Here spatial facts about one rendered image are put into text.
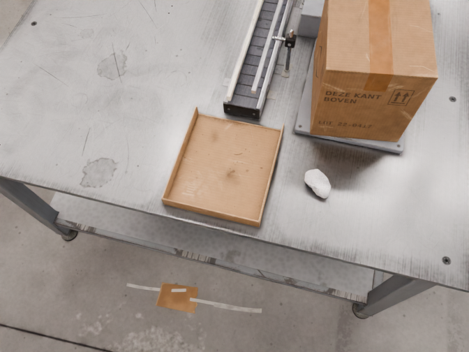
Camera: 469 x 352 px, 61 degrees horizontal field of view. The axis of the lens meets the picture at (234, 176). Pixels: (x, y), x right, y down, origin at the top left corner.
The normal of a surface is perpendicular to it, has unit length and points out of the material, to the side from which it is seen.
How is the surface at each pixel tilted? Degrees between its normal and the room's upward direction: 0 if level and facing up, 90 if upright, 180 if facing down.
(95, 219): 0
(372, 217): 0
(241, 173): 0
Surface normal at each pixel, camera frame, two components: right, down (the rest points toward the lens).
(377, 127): -0.13, 0.89
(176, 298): -0.06, -0.40
